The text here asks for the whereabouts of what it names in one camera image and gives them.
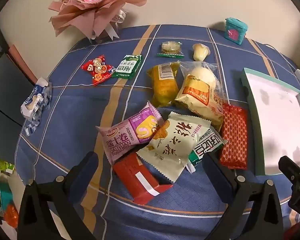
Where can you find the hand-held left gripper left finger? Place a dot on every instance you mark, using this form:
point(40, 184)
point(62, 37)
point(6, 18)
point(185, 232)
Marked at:
point(90, 165)

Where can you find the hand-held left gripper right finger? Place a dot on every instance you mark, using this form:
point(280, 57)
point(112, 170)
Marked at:
point(212, 170)

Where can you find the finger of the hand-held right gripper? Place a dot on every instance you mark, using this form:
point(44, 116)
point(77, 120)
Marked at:
point(290, 166)

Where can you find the green and white packet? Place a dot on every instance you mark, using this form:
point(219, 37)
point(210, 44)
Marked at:
point(207, 142)

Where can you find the red patterned snack packet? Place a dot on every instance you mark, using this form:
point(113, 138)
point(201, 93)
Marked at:
point(233, 140)

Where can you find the purple swiss roll packet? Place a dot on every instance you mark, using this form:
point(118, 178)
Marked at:
point(125, 135)

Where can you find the red-brown snack packet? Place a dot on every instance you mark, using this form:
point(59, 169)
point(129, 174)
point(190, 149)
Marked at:
point(135, 177)

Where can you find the cream pastry packet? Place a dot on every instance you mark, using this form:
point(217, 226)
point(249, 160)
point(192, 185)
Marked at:
point(170, 150)

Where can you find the white tray with green rim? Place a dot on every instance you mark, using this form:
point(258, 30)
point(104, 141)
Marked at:
point(277, 120)

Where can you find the yellow swiss roll packet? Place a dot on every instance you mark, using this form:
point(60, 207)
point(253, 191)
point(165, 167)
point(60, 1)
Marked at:
point(197, 97)

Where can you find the yellow transparent snack packet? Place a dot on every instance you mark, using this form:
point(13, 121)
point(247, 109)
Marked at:
point(163, 87)

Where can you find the green milk packet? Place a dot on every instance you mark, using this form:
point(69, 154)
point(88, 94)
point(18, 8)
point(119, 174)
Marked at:
point(126, 67)

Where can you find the pale jelly cup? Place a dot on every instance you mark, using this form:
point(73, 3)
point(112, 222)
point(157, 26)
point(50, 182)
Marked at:
point(200, 52)

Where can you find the round cookie green-edged packet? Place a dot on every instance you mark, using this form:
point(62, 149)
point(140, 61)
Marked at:
point(170, 48)

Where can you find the blue plaid tablecloth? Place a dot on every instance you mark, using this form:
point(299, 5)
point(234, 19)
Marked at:
point(77, 120)

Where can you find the crumpled blue white packet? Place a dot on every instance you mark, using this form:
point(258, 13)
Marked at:
point(33, 102)

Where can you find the green printed bag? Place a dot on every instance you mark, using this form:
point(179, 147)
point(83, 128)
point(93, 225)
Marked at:
point(1, 165)

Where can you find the teal container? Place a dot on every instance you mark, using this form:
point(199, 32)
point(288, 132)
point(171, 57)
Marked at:
point(5, 192)

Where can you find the orange bag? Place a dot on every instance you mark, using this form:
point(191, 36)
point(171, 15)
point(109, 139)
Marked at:
point(11, 216)

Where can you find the dark cabinet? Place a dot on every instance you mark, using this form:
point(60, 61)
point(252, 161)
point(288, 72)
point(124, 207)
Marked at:
point(5, 92)

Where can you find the pink board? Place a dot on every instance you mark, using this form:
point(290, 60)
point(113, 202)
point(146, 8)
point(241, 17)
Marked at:
point(20, 60)

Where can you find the dark round vase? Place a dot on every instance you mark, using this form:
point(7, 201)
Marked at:
point(102, 36)

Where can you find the teal house-shaped box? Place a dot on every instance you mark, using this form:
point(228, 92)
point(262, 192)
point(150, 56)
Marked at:
point(235, 31)

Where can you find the pink flower bouquet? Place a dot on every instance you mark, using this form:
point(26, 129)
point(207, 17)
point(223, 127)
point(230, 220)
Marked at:
point(85, 12)

